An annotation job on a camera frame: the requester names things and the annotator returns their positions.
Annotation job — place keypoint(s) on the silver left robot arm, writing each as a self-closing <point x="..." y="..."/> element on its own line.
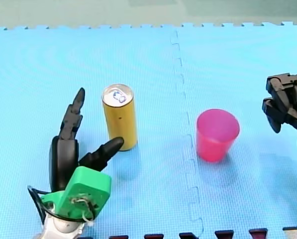
<point x="86" y="191"/>

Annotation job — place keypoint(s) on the yellow drink can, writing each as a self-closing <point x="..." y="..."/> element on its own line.
<point x="121" y="119"/>

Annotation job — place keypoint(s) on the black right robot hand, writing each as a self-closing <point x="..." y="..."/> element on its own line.
<point x="285" y="99"/>

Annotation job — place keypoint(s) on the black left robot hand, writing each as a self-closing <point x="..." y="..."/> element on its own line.
<point x="63" y="159"/>

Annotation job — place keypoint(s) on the pink plastic cup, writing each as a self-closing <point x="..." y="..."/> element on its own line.
<point x="216" y="137"/>

